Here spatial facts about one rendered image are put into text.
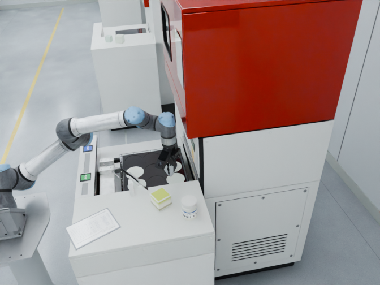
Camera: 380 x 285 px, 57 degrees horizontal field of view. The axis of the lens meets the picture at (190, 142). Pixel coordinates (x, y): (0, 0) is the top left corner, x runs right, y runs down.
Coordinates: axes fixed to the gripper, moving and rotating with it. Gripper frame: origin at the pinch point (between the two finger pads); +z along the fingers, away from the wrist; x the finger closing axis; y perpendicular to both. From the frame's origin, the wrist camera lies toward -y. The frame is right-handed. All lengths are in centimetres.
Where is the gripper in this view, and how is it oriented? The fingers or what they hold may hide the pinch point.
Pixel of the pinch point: (169, 175)
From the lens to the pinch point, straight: 183.5
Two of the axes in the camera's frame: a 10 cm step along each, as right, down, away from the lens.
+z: 0.3, 8.1, 5.8
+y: 4.5, -5.3, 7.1
